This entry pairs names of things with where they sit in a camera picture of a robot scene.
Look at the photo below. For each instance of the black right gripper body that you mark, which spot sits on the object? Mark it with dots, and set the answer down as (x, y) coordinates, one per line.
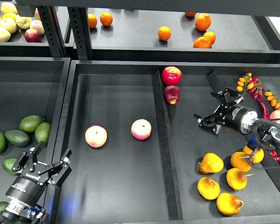
(223, 115)

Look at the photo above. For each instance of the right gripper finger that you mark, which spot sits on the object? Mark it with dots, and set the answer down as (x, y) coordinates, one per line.
(228, 97)
(207, 124)

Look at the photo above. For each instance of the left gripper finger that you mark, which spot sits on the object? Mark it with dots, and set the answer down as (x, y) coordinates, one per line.
(28, 157)
(56, 173)

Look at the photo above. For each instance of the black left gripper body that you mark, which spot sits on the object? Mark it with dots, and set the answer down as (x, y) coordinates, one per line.
(36, 172)

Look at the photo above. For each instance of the dark green avocado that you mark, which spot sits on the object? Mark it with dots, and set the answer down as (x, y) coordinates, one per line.
(8, 164)
(17, 137)

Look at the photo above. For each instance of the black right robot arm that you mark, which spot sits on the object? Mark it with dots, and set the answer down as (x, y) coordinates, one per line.
(260, 133)

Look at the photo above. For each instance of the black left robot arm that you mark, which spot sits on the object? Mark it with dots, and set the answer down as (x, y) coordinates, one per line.
(23, 207)

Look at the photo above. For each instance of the green avocado right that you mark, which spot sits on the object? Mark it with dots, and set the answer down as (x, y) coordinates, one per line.
(42, 132)

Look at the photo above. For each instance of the green avocado top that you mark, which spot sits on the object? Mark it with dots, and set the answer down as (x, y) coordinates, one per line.
(30, 123)

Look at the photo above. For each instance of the yellow pear with stem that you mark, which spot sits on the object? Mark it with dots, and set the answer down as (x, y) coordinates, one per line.
(240, 160)

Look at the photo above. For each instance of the yellow pear with brown top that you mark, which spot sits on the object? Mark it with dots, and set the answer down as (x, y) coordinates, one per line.
(258, 157)

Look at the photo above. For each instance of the yellow pear bottom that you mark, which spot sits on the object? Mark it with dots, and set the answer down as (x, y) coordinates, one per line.
(228, 204)

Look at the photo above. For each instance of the orange red cherry tomato bunch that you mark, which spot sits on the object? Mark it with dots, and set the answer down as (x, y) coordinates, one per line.
(251, 84)

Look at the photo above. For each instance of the red chili pepper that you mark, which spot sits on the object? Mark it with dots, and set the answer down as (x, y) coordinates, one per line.
(265, 111)

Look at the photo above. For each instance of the dark red apple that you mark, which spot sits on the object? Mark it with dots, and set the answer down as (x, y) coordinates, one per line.
(171, 94)

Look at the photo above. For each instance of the pink apple left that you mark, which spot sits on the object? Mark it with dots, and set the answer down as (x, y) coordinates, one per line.
(96, 136)

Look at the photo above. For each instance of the pink apple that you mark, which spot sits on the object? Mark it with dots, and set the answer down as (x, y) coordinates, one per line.
(96, 136)
(141, 129)

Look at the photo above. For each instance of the pink peach right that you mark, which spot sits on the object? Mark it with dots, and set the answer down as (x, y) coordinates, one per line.
(275, 115)

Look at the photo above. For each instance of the orange front right shelf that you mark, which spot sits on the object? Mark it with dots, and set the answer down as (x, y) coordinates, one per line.
(202, 42)

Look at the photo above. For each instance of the bright red apple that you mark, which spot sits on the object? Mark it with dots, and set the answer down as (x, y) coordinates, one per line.
(171, 75)

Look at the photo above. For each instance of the orange behind front right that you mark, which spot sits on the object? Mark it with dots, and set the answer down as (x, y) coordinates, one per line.
(211, 36)

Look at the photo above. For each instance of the mixed cherry tomato cluster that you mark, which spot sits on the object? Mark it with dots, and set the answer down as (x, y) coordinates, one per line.
(275, 156)

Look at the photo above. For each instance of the black left produce bin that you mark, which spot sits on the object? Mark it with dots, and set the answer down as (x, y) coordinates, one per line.
(33, 86)

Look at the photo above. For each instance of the black produce bin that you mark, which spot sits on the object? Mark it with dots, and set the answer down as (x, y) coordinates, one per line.
(154, 181)
(33, 86)

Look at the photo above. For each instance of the pink apple centre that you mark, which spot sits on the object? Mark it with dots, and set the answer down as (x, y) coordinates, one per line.
(141, 129)

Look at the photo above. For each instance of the black middle produce bin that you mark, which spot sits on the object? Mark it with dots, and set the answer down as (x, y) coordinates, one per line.
(154, 181)

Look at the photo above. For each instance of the large orange right shelf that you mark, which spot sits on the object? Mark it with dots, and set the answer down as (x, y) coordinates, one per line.
(203, 22)

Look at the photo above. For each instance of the orange centre shelf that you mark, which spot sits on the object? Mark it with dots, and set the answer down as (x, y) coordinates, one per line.
(164, 33)

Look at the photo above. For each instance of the orange under top shelf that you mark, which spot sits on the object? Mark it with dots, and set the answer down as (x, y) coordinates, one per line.
(190, 14)

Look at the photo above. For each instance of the black upper left shelf tray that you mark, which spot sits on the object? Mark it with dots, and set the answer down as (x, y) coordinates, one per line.
(18, 47)

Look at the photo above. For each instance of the black shelf tray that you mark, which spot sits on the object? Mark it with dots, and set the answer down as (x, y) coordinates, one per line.
(18, 47)
(133, 35)

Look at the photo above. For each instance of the red apple on left shelf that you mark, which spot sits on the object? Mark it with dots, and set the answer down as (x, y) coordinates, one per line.
(32, 35)

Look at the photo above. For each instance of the pale yellow apple front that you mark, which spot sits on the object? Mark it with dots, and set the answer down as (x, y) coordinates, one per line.
(4, 35)

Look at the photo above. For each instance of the black upper right shelf tray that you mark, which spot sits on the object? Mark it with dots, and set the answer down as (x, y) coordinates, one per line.
(133, 35)

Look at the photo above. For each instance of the pale peach on left shelf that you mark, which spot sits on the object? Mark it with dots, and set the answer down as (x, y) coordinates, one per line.
(37, 25)

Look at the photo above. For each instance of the black shelf upright post left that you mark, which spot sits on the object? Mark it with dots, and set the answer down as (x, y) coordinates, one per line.
(52, 30)

